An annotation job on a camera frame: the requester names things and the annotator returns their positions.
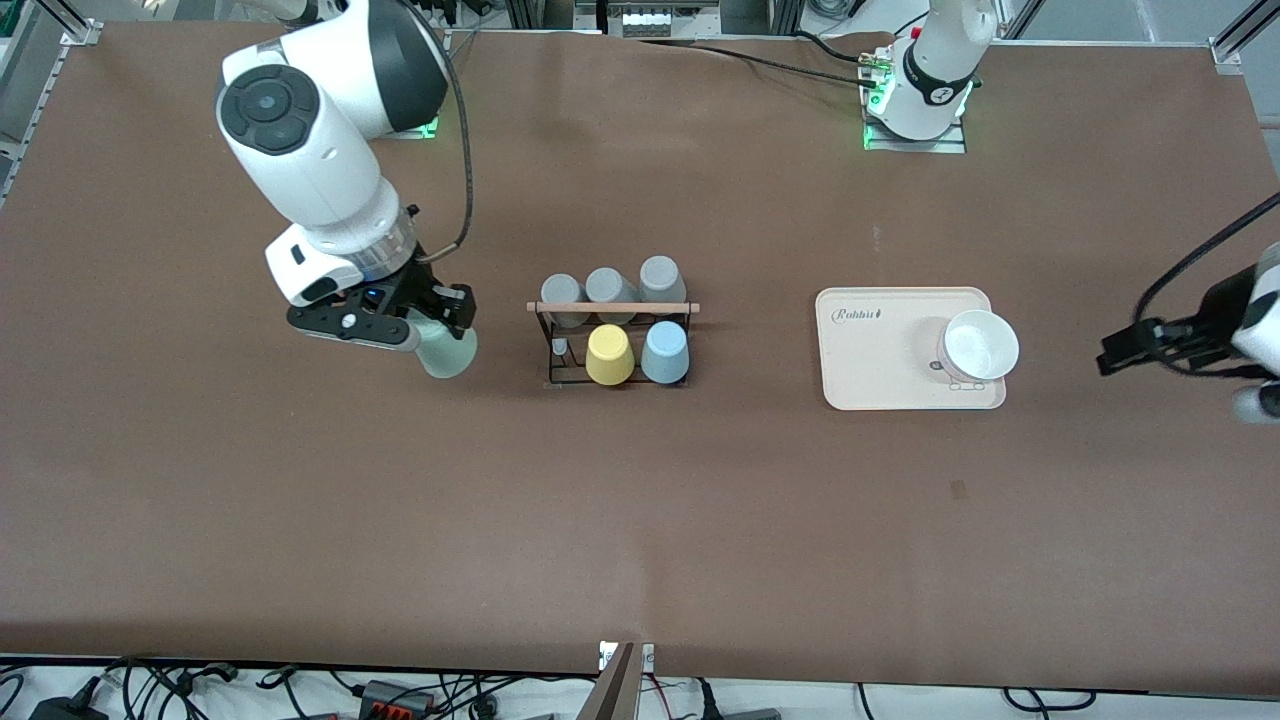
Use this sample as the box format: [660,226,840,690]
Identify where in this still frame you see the black floor cable loop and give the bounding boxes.
[1005,688,1096,713]

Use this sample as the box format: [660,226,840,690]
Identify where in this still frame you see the black power adapter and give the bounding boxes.
[28,695,109,720]

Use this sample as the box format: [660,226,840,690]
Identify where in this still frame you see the grey cup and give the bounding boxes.
[585,267,638,326]
[541,274,588,329]
[639,256,688,316]

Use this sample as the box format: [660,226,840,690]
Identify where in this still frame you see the light blue cup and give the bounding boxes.
[640,320,691,387]

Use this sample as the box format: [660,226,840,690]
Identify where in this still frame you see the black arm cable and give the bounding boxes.
[1135,192,1280,331]
[415,35,474,263]

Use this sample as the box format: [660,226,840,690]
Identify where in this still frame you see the grey aluminium frame profile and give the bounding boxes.
[0,0,63,201]

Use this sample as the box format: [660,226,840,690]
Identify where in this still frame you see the black power strip red switches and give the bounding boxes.
[358,678,437,720]

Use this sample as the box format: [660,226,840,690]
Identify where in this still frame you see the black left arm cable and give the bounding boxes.
[1135,192,1280,331]

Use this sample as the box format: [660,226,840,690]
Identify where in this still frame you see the beige rabbit print tray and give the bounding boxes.
[815,287,1007,412]

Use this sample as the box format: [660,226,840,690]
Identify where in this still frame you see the white bowl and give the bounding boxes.
[937,310,1021,386]

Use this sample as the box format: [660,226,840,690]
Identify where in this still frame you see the black wire rack wooden bar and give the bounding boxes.
[526,300,701,388]

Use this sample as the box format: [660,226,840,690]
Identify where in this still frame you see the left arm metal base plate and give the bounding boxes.
[862,45,969,154]

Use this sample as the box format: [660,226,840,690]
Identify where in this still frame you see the yellow cup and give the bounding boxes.
[586,324,637,387]

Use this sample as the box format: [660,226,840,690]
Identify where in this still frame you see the black table cable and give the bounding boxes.
[640,38,881,89]

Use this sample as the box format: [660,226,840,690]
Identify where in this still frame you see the grey camera mount bar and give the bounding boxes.
[578,640,657,720]

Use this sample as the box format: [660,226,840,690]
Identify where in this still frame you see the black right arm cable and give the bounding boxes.
[415,35,474,263]

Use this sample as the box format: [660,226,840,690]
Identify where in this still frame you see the pale green cup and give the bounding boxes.
[412,318,480,380]

